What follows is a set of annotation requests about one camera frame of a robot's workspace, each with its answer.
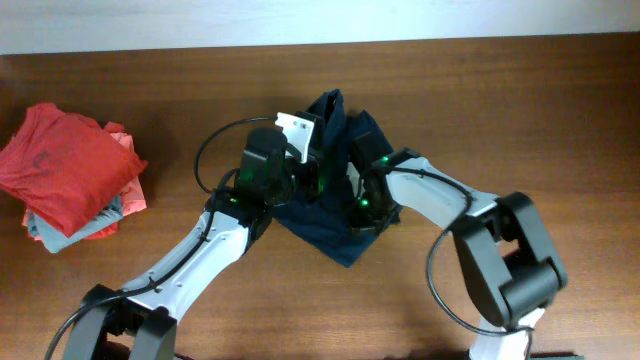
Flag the dark blue shorts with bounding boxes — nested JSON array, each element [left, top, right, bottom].
[[275, 89, 393, 267]]

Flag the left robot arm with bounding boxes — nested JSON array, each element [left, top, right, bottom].
[[45, 112, 324, 359]]

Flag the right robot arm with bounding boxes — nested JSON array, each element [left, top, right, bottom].
[[348, 132, 568, 359]]

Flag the red bottom folded garment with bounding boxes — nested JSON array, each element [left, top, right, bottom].
[[85, 222, 119, 240]]

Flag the red folded shirt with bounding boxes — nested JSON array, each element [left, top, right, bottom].
[[1, 103, 146, 236]]

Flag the grey folded shirt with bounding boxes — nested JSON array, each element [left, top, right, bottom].
[[23, 195, 123, 253]]

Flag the right black camera cable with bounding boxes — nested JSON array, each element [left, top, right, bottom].
[[372, 164, 534, 339]]

